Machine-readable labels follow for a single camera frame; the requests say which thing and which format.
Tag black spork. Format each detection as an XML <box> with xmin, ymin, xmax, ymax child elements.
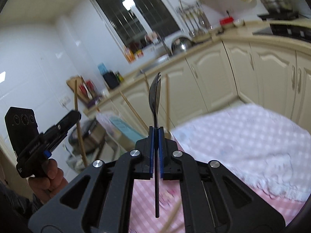
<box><xmin>149</xmin><ymin>73</ymin><xmax>161</xmax><ymax>218</ymax></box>

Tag kitchen window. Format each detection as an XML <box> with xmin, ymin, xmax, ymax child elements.
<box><xmin>94</xmin><ymin>0</ymin><xmax>180</xmax><ymax>54</ymax></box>

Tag left human hand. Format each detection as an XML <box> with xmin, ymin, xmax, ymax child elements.
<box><xmin>28</xmin><ymin>159</ymin><xmax>68</xmax><ymax>203</ymax></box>

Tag light blue tray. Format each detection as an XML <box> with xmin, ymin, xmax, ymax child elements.
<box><xmin>109</xmin><ymin>116</ymin><xmax>145</xmax><ymax>143</ymax></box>

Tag wooden chopstick on table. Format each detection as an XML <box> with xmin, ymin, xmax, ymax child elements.
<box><xmin>160</xmin><ymin>199</ymin><xmax>182</xmax><ymax>233</ymax></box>

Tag wooden cutting board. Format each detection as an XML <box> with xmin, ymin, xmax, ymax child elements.
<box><xmin>66</xmin><ymin>76</ymin><xmax>90</xmax><ymax>105</ymax></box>

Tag pink checkered tablecloth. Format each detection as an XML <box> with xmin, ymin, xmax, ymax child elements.
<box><xmin>128</xmin><ymin>103</ymin><xmax>311</xmax><ymax>233</ymax></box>

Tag black knife block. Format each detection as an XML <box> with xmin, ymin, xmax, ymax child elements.
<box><xmin>102</xmin><ymin>71</ymin><xmax>120</xmax><ymax>90</ymax></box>

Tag steel sink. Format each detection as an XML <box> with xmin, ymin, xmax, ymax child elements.
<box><xmin>136</xmin><ymin>54</ymin><xmax>170</xmax><ymax>77</ymax></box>

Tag cream lower cabinets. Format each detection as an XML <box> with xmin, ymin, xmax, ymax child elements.
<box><xmin>85</xmin><ymin>39</ymin><xmax>310</xmax><ymax>132</ymax></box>

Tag orange bottle on windowsill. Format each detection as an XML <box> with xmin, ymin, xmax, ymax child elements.
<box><xmin>124</xmin><ymin>46</ymin><xmax>135</xmax><ymax>63</ymax></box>

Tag steel wok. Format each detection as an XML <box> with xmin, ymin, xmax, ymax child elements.
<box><xmin>171</xmin><ymin>36</ymin><xmax>195</xmax><ymax>55</ymax></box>

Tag hanging utensil rack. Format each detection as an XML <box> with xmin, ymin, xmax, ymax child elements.
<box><xmin>176</xmin><ymin>0</ymin><xmax>212</xmax><ymax>38</ymax></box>

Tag red container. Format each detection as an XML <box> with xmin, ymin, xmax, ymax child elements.
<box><xmin>219</xmin><ymin>16</ymin><xmax>234</xmax><ymax>26</ymax></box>

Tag white bowl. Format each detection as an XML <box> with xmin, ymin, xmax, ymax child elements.
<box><xmin>233</xmin><ymin>19</ymin><xmax>245</xmax><ymax>27</ymax></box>

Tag black gas stove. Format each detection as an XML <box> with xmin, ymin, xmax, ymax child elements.
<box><xmin>252</xmin><ymin>10</ymin><xmax>311</xmax><ymax>43</ymax></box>

